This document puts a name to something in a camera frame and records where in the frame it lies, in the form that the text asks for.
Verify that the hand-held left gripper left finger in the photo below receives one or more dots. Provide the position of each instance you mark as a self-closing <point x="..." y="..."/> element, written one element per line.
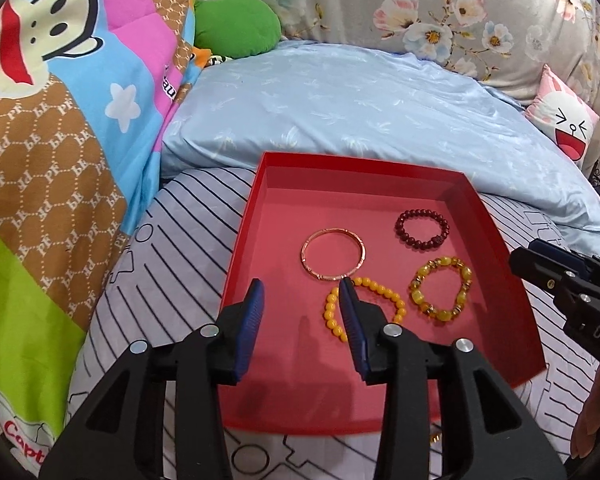
<point x="250" y="320"/>

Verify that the cartoon monkey printed blanket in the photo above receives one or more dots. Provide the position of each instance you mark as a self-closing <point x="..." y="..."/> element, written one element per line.
<point x="55" y="185"/>

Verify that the floral grey pillow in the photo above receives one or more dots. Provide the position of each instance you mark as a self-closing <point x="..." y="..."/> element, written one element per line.
<point x="430" y="0"/>

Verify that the light blue pillow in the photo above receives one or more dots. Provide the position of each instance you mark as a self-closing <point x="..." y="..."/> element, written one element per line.
<point x="355" y="105"/>

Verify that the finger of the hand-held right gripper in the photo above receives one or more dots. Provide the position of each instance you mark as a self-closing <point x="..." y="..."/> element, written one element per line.
<point x="535" y="267"/>
<point x="560" y="257"/>

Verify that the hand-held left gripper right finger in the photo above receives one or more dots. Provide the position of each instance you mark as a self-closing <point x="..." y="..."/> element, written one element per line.
<point x="351" y="320"/>

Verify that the red shallow box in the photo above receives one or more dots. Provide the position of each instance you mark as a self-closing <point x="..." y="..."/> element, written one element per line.
<point x="280" y="260"/>

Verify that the green plush cushion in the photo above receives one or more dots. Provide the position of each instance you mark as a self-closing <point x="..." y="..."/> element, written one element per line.
<point x="235" y="25"/>

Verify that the rose gold bangle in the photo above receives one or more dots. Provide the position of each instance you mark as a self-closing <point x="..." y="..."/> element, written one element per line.
<point x="330" y="277"/>

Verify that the orange plush toy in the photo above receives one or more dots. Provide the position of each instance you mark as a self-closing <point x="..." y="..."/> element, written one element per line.
<point x="202" y="56"/>

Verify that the pink rabbit cushion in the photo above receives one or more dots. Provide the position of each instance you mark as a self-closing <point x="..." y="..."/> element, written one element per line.
<point x="565" y="115"/>

